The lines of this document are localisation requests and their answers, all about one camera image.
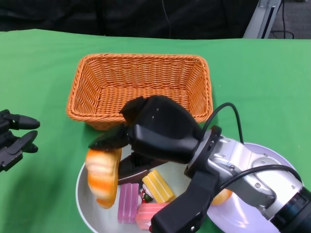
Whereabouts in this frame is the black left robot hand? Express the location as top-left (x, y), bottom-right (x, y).
top-left (0, 109), bottom-right (41, 173)

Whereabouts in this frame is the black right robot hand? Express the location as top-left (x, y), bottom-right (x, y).
top-left (87, 95), bottom-right (203, 168)

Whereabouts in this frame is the golden sliced loaf bread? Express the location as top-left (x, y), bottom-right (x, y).
top-left (85, 147), bottom-right (123, 209)

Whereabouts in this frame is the orange ring donut bread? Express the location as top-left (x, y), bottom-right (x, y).
top-left (211, 188), bottom-right (233, 206)

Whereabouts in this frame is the grey-green round bowl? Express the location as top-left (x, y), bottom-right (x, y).
top-left (75, 145), bottom-right (192, 233)

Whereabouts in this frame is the yellow layer cake slice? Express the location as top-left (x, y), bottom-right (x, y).
top-left (142, 169), bottom-right (176, 203)

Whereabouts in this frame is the chocolate layer cake slice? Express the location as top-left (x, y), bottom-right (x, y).
top-left (118, 161), bottom-right (153, 184)

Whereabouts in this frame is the orange wicker basket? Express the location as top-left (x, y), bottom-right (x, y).
top-left (66, 53), bottom-right (214, 131)

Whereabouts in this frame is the salmon pink cake slice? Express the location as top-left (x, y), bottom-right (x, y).
top-left (135, 202), bottom-right (171, 230)

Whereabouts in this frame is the pink striped cake slice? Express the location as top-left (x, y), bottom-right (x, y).
top-left (118, 183), bottom-right (139, 224)

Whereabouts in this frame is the pale lavender round plate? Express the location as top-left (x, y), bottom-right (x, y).
top-left (206, 142), bottom-right (298, 231)

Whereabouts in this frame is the green tablecloth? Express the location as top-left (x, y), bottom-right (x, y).
top-left (0, 29), bottom-right (311, 233)

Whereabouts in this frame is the black backdrop cloth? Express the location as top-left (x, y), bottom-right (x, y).
top-left (0, 0), bottom-right (259, 39)

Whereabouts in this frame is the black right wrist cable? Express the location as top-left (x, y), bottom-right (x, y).
top-left (203, 102), bottom-right (303, 195)

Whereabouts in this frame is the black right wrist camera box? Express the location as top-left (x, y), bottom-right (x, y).
top-left (150, 169), bottom-right (218, 233)

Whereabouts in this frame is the thin black hanging cable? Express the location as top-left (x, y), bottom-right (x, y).
top-left (161, 0), bottom-right (173, 38)

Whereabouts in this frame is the grey aluminium frame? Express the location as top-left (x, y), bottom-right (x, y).
top-left (242, 0), bottom-right (307, 39)

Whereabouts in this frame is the black floor cable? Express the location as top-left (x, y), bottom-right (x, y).
top-left (269, 0), bottom-right (294, 39)

